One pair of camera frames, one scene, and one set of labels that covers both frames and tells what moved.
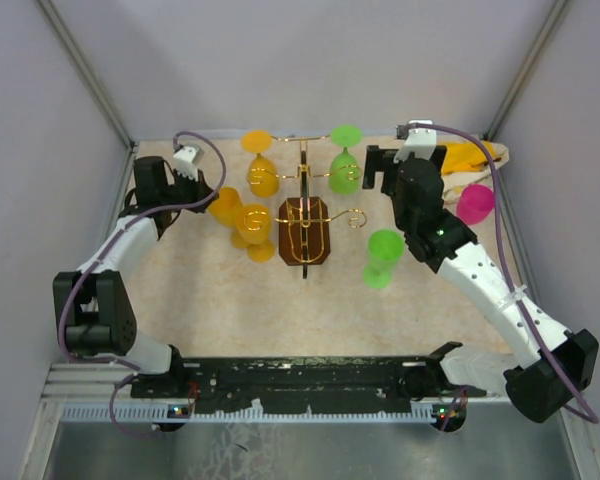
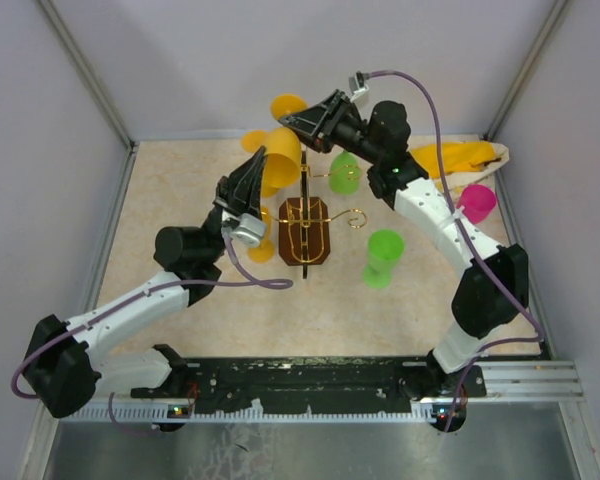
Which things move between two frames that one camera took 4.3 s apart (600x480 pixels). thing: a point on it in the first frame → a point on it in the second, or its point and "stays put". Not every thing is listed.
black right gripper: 379,160 → 319,123
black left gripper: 200,187 → 243,190
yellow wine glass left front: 254,226 stays put
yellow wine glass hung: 262,176 stays put
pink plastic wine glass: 474,203 stays put
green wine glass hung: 344,171 stays put
